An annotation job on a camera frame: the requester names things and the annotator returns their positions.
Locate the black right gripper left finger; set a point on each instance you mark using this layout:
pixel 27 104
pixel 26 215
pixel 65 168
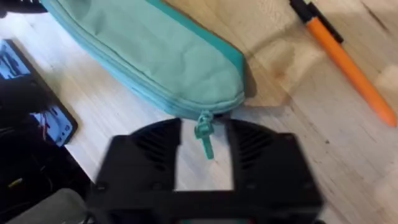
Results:
pixel 146 161

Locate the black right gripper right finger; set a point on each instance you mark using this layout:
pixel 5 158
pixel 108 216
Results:
pixel 267 161

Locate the teal zip bag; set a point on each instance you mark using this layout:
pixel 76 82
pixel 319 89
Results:
pixel 161 62

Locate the black tablet with blue screen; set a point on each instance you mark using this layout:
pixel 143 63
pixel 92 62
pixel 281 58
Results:
pixel 37 93

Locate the orange pen with black cap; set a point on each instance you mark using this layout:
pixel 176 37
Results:
pixel 345 59

